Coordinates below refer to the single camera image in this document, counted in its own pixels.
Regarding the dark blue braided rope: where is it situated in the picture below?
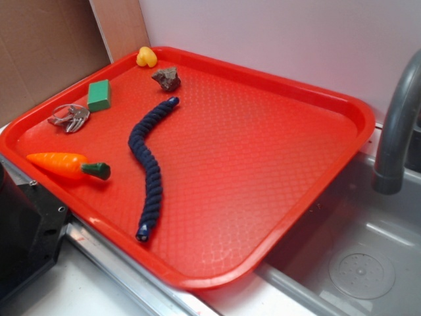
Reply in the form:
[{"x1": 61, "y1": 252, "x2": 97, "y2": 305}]
[{"x1": 128, "y1": 96, "x2": 181, "y2": 243}]

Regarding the grey brown rock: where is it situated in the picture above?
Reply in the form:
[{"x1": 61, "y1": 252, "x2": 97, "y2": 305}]
[{"x1": 151, "y1": 66, "x2": 181, "y2": 92}]

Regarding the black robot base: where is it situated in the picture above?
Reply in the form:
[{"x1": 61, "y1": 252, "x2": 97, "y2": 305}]
[{"x1": 1, "y1": 167, "x2": 70, "y2": 303}]

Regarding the red plastic tray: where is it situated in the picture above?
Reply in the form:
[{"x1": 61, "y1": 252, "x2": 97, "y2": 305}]
[{"x1": 1, "y1": 47, "x2": 375, "y2": 290}]

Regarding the yellow rubber duck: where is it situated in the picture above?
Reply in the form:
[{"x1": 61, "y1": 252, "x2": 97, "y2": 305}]
[{"x1": 136, "y1": 46, "x2": 158, "y2": 68}]

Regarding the green wooden block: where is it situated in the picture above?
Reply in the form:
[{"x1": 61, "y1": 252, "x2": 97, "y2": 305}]
[{"x1": 87, "y1": 80, "x2": 111, "y2": 112}]

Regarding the orange toy carrot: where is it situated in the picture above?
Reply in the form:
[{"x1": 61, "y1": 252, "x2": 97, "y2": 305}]
[{"x1": 26, "y1": 152, "x2": 111, "y2": 180}]

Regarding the silver key bunch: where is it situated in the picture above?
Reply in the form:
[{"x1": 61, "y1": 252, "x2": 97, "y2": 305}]
[{"x1": 47, "y1": 104, "x2": 91, "y2": 134}]

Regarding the light wooden board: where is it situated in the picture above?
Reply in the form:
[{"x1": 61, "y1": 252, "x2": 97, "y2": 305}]
[{"x1": 89, "y1": 0, "x2": 150, "y2": 63}]

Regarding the grey sink basin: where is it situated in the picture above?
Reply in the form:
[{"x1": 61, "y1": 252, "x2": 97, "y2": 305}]
[{"x1": 257, "y1": 154, "x2": 420, "y2": 315}]

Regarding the grey sink faucet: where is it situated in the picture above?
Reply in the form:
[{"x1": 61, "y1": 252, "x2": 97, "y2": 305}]
[{"x1": 372, "y1": 51, "x2": 420, "y2": 195}]

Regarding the brown cardboard panel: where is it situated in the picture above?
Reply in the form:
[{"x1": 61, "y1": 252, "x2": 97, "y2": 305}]
[{"x1": 1, "y1": 1, "x2": 110, "y2": 125}]

